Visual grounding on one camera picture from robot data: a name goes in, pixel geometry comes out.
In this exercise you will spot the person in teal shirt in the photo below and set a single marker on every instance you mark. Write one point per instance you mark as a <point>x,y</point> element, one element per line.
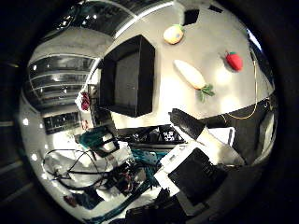
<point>93,137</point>

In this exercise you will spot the dark metal shelf rack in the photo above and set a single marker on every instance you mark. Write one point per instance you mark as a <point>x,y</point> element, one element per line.
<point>95,109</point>

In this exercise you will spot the black and white marker tag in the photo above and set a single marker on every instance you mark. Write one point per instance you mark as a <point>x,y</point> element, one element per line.
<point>168,135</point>

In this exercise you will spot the red plush apple toy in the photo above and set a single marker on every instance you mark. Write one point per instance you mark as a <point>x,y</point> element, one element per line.
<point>234,61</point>

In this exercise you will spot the long plush radish toy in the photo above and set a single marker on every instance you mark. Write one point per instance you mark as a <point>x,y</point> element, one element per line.
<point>190,74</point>

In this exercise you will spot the red hanging cloth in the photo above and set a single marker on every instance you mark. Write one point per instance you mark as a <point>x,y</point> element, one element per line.
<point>84,101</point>

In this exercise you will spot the monitor with blue screen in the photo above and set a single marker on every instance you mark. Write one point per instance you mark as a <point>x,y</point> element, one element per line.
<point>253,39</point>

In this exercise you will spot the black square container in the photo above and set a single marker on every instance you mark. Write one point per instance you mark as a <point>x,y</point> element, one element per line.
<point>127,77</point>

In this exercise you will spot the flat black square pad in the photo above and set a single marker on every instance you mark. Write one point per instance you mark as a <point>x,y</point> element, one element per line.
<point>190,17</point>

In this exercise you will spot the yellow plush pineapple toy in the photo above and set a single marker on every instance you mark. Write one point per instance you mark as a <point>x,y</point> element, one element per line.
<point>173,34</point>

